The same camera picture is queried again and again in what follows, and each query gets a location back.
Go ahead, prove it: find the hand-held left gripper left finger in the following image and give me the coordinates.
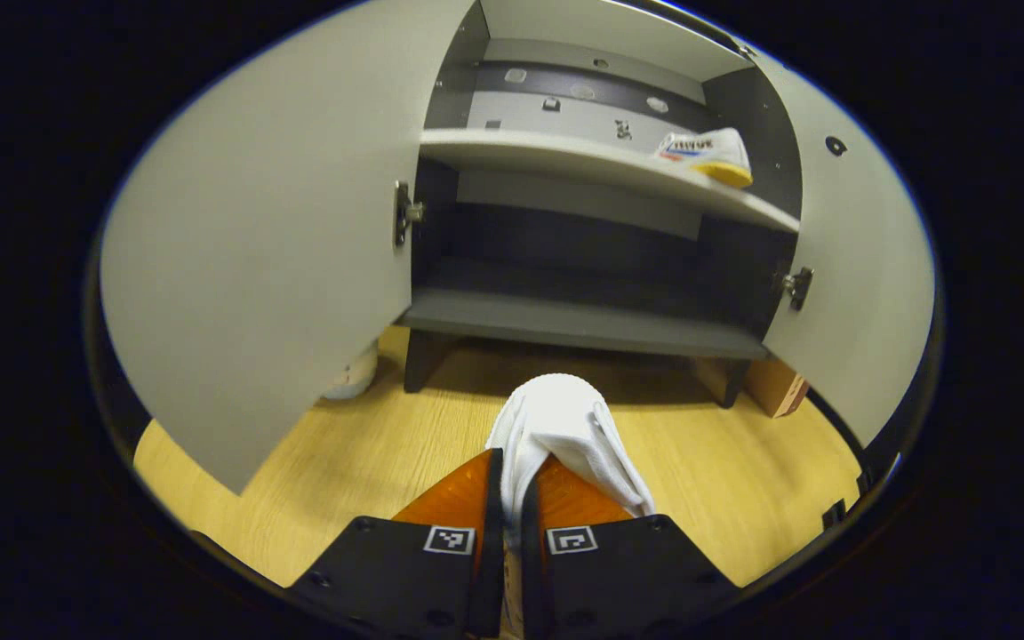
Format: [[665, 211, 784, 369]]
[[285, 447, 506, 640]]

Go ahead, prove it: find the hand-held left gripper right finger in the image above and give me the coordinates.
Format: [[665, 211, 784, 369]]
[[521, 453, 744, 640]]

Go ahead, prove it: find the white canvas shoe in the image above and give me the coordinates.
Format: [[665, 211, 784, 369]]
[[657, 127, 755, 189], [485, 373, 657, 543]]

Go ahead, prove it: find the white and grey shoe cabinet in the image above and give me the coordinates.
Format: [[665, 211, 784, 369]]
[[99, 0, 935, 494]]

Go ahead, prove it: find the white cabinet door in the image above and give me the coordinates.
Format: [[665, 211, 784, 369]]
[[743, 49, 935, 450], [99, 0, 477, 494]]

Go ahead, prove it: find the white object on floor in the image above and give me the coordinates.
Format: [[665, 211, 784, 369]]
[[325, 342, 380, 401]]

